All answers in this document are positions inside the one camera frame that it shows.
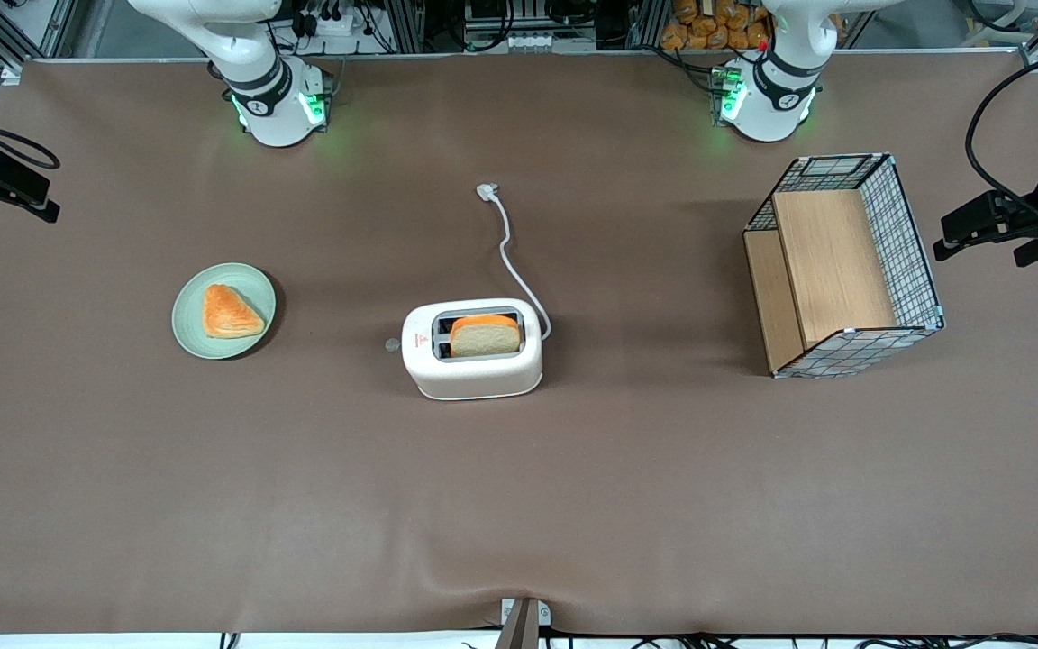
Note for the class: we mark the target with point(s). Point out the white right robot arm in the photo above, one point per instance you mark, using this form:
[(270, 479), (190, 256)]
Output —
[(271, 99)]

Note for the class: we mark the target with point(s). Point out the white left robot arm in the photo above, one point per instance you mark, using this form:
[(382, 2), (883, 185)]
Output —
[(771, 99)]

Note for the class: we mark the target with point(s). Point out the white two-slot toaster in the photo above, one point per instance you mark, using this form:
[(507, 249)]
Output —
[(474, 374)]

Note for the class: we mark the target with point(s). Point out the pale green round plate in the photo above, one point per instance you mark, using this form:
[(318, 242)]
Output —
[(190, 329)]

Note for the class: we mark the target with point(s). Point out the orange triangular toast piece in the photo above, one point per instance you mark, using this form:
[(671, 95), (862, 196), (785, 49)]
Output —
[(229, 314)]

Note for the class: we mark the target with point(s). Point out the bag of orange bread rolls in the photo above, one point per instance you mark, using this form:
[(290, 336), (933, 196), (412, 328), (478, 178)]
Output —
[(708, 27)]

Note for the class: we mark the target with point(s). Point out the white power strip with plugs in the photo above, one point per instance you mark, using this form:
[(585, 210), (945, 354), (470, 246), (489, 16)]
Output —
[(330, 20)]

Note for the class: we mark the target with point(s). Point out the bread slice with orange crust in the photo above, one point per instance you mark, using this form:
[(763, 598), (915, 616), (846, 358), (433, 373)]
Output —
[(487, 338)]

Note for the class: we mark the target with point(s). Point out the brown table cloth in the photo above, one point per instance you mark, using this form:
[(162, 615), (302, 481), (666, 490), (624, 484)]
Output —
[(519, 505)]

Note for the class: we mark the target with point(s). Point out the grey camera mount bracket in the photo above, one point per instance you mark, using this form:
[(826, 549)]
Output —
[(522, 622)]

